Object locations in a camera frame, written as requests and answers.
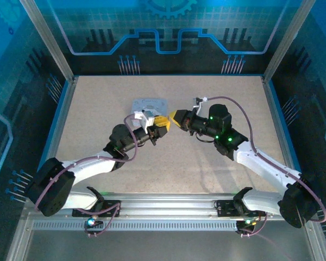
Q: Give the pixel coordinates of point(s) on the aluminium table side rail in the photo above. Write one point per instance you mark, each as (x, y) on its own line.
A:
(61, 130)
(281, 122)

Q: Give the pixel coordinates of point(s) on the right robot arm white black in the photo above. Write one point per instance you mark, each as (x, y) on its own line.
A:
(260, 163)

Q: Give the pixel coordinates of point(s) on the aluminium front mounting rail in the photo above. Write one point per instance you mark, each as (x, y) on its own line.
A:
(165, 202)

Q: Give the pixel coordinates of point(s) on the pale blue cartoon lock box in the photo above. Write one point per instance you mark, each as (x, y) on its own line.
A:
(152, 104)

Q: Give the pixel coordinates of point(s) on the grey metal front panel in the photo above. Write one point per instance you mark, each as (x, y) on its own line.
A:
(163, 246)

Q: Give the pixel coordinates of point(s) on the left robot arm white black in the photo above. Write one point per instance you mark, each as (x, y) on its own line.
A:
(92, 166)

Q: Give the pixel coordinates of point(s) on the aluminium frame post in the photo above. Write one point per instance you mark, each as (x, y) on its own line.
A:
(50, 40)
(288, 38)

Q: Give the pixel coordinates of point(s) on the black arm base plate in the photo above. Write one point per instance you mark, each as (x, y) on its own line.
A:
(225, 208)
(111, 208)

